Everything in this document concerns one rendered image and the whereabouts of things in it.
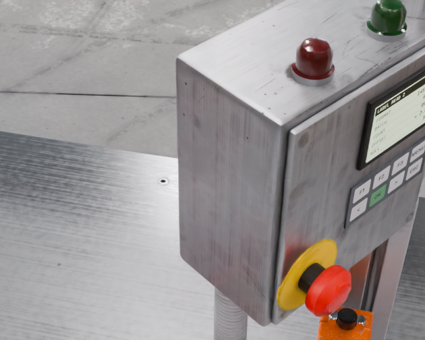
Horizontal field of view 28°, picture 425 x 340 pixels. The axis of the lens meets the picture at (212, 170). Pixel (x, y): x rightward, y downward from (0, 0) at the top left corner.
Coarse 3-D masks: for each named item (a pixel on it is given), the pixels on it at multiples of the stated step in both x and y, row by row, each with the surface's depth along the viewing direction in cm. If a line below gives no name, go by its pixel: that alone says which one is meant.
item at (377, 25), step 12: (384, 0) 53; (396, 0) 53; (372, 12) 54; (384, 12) 53; (396, 12) 53; (372, 24) 54; (384, 24) 53; (396, 24) 53; (372, 36) 54; (384, 36) 54; (396, 36) 54
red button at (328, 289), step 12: (312, 264) 58; (312, 276) 58; (324, 276) 57; (336, 276) 57; (348, 276) 58; (300, 288) 59; (312, 288) 57; (324, 288) 56; (336, 288) 57; (348, 288) 58; (312, 300) 57; (324, 300) 57; (336, 300) 57; (312, 312) 57; (324, 312) 57
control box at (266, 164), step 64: (320, 0) 57; (192, 64) 52; (256, 64) 52; (384, 64) 52; (192, 128) 55; (256, 128) 49; (320, 128) 50; (192, 192) 59; (256, 192) 53; (320, 192) 54; (192, 256) 63; (256, 256) 56; (320, 256) 59; (256, 320) 60
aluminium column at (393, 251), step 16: (416, 0) 55; (416, 16) 56; (416, 208) 67; (400, 240) 70; (368, 256) 72; (384, 256) 72; (400, 256) 71; (352, 272) 74; (368, 272) 75; (384, 272) 73; (400, 272) 72; (352, 288) 75; (384, 288) 74; (352, 304) 77; (384, 304) 76; (384, 320) 77; (384, 336) 79
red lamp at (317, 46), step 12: (300, 48) 50; (312, 48) 49; (324, 48) 49; (300, 60) 50; (312, 60) 49; (324, 60) 49; (300, 72) 50; (312, 72) 50; (324, 72) 50; (312, 84) 50; (324, 84) 50
